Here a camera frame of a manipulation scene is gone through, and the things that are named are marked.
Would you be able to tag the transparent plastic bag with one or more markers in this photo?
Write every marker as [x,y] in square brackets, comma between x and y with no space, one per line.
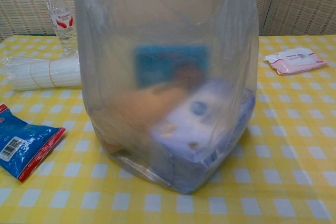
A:
[168,37]

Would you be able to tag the orange bread item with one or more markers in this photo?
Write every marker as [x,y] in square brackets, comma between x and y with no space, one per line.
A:
[147,103]

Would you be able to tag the blue box in bag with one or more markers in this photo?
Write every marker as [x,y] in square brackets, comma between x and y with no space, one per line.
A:
[162,61]

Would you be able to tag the white blue box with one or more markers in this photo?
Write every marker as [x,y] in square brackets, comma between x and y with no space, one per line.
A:
[199,129]

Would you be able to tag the clear plastic water bottle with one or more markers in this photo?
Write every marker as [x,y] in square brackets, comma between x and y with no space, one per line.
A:
[61,24]

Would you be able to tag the bundle of white straws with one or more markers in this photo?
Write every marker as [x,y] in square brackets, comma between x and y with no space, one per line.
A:
[39,73]

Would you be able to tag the pink white wet wipes pack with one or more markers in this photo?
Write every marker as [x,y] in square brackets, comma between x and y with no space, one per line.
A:
[295,62]

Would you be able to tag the blue red snack packet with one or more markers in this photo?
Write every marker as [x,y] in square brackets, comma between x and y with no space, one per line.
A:
[23,140]

